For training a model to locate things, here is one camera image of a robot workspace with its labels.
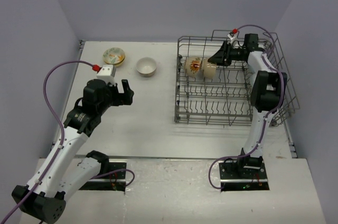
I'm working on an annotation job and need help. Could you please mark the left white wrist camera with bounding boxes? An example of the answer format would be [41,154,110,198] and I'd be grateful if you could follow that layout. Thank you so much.
[97,64,116,86]

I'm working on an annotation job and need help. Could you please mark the grey wire dish rack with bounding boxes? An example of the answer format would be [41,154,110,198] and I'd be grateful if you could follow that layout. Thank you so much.
[174,30,302,127]

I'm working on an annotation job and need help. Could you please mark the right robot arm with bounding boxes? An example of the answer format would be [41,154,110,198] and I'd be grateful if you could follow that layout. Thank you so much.
[208,32,287,179]

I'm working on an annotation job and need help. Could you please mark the beige bowl white flower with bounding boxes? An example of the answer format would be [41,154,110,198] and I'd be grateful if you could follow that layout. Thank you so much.
[202,58,217,79]

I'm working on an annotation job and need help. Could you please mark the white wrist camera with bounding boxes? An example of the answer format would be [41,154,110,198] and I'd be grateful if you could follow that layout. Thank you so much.
[97,64,116,86]
[227,29,238,44]

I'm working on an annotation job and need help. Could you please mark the white bowl green leaves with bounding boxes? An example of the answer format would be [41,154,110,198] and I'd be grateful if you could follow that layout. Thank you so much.
[102,47,126,58]

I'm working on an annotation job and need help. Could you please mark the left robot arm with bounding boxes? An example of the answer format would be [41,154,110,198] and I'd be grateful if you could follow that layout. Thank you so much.
[12,79,134,223]

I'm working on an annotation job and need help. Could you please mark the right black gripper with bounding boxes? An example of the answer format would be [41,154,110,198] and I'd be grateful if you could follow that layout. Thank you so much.
[209,42,245,67]

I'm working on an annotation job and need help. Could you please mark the beige bowl brown pattern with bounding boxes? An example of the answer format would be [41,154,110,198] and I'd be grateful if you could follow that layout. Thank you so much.
[136,57,157,77]

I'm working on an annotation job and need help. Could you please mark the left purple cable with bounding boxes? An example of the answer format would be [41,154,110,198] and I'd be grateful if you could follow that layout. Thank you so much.
[0,60,100,224]

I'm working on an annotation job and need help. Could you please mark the yellow patterned bowl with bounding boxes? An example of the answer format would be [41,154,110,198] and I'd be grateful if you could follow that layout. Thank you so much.
[103,55,125,67]

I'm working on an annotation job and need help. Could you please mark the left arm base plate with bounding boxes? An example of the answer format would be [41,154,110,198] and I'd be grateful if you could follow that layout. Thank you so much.
[80,171,126,192]

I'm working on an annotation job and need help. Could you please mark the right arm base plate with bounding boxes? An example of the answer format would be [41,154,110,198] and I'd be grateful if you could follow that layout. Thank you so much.
[219,156,269,192]

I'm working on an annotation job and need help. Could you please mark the beige bowl orange flower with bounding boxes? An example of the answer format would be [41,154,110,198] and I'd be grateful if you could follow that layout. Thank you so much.
[184,57,202,78]

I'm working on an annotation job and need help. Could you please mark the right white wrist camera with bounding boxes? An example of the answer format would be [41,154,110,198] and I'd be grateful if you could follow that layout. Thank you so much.
[227,29,238,44]

